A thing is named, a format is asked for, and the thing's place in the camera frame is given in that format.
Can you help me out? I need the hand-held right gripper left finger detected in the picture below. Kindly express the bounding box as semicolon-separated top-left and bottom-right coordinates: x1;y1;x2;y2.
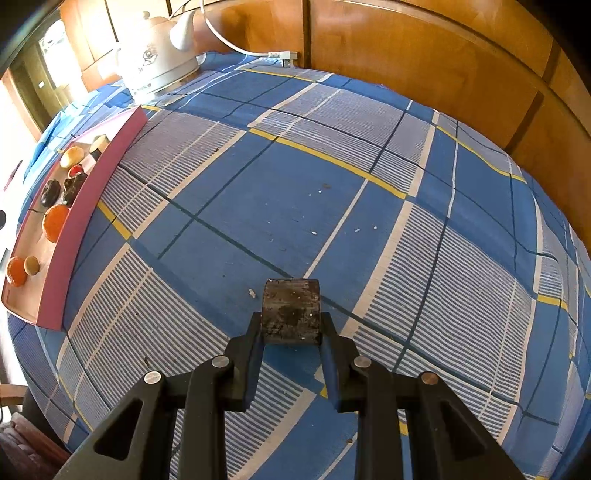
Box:
54;311;263;480

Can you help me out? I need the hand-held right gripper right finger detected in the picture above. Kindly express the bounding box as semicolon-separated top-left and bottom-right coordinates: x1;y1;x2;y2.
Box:
318;311;527;480

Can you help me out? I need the pink and white tray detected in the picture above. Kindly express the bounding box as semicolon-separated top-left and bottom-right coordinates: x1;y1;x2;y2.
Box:
1;105;148;329

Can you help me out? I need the orange tangerine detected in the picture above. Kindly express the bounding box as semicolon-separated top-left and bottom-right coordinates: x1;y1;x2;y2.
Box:
6;257;27;287
42;204;71;242

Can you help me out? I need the dark purple mangosteen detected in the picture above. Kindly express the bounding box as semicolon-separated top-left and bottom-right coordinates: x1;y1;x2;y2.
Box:
62;174;88;206
41;179;62;207

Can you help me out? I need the dark wooden chair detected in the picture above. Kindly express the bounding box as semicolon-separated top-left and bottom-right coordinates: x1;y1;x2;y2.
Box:
0;383;70;480

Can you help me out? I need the white ceramic electric kettle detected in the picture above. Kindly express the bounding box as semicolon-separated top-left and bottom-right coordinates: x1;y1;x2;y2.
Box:
113;9;206;97

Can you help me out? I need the door with patterned glass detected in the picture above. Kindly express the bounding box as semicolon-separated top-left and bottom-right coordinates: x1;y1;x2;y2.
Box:
9;18;75;139

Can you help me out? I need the white power cable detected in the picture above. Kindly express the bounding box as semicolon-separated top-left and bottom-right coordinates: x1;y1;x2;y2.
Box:
199;0;283;60

